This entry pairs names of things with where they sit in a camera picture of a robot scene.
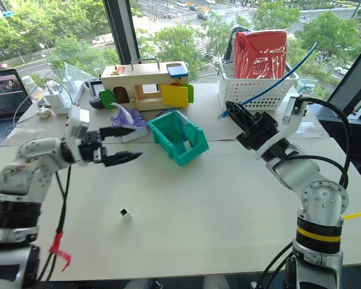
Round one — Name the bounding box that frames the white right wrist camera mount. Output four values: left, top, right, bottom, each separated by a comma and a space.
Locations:
258, 95, 310, 157

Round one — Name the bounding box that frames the red package in plastic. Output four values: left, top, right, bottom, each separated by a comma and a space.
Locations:
232, 28, 289, 80

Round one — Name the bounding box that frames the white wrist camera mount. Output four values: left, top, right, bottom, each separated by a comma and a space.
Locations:
64, 104, 91, 144
258, 95, 310, 157

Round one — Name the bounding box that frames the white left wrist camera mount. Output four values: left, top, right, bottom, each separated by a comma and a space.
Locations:
64, 104, 91, 144

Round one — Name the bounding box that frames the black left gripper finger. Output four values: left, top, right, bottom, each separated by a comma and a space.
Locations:
103, 151, 144, 168
99, 126, 137, 140

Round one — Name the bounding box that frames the white perforated plastic basket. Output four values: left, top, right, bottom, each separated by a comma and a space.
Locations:
217, 57, 300, 111

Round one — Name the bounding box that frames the white power strip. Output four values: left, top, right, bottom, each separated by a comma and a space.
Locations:
43, 79, 88, 116

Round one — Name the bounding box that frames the short blue cable with coupler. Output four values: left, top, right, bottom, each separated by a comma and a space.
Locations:
164, 109, 194, 153

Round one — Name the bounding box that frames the white charger cable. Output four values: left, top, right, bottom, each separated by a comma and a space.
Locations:
13, 78, 67, 126

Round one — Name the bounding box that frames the open laptop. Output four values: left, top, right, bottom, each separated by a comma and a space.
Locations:
0, 68, 34, 156

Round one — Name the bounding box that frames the small white coupler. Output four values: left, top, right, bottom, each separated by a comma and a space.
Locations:
118, 207, 134, 221

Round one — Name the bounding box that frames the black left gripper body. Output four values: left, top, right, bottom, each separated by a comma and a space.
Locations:
77, 131, 108, 165

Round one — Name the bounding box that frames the wooden busy box with doors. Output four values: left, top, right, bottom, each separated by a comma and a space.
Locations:
98, 58, 196, 111

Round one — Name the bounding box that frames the dark window frame pillar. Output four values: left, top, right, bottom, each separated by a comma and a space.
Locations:
102, 0, 141, 66

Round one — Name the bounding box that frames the clear plastic bag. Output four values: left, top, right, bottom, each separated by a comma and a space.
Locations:
63, 61, 90, 87

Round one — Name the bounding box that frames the small white round object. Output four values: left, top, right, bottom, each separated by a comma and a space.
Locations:
35, 106, 52, 119

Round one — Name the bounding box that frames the black handheld screen device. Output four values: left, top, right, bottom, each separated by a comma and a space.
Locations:
88, 79, 105, 110

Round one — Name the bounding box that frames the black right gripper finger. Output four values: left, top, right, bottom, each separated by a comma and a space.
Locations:
225, 101, 254, 134
240, 104, 262, 123

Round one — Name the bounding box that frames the white square charger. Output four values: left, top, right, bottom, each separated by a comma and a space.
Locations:
44, 89, 64, 108

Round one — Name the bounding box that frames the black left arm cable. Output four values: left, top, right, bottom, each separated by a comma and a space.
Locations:
35, 165, 73, 289

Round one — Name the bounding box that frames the long blue network cable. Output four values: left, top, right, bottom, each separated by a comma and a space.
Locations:
217, 42, 319, 120

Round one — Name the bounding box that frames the teal plastic bin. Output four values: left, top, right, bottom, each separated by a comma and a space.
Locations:
146, 109, 210, 167

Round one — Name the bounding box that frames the purple tissue pack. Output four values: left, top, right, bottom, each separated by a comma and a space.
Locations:
109, 102, 149, 144

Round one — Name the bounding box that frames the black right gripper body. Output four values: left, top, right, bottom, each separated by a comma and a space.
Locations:
236, 111, 280, 151

